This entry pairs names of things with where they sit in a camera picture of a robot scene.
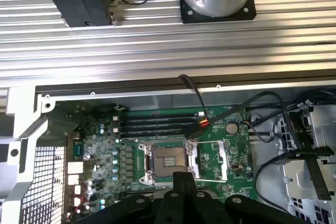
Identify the green motherboard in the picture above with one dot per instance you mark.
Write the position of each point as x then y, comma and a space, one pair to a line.
110, 155

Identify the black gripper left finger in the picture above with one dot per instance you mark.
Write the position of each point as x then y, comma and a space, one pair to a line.
179, 203

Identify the silver drive cage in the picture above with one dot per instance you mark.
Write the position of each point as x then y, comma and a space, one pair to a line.
296, 182

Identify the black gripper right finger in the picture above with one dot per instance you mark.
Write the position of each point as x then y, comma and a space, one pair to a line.
190, 203

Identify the CPU socket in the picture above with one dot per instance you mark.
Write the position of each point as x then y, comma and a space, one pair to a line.
165, 159

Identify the coin cell battery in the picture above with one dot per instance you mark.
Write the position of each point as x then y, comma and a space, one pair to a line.
232, 128

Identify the black RAM slot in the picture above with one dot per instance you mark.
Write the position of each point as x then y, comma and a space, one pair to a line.
157, 120
157, 113
152, 134
155, 127

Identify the open PC case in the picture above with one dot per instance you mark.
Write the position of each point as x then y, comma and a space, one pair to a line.
23, 155

